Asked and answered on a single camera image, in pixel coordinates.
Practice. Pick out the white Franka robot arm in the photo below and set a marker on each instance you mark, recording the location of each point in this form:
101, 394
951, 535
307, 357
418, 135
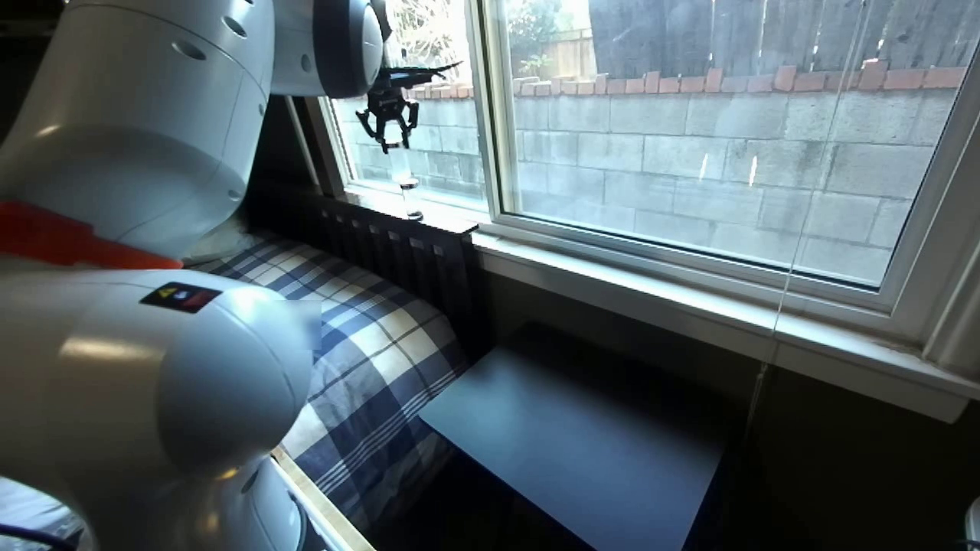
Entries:
132, 110

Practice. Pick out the white window frame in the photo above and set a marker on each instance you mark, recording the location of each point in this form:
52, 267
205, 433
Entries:
492, 101

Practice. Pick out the dark square side table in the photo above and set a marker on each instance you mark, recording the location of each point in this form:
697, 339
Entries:
582, 447

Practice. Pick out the dark wooden fence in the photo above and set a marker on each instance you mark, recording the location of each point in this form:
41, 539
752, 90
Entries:
777, 34

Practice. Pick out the blue white plaid blanket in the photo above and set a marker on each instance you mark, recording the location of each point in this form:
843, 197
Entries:
357, 357

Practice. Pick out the dark wooden headboard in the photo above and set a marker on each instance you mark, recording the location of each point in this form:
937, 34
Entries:
407, 260

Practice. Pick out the grey cinder block wall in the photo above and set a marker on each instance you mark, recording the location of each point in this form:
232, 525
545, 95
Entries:
694, 164

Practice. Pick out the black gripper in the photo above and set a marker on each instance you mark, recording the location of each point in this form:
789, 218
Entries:
390, 94

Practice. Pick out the white window sill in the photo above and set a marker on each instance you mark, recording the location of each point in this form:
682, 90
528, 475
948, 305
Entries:
715, 321

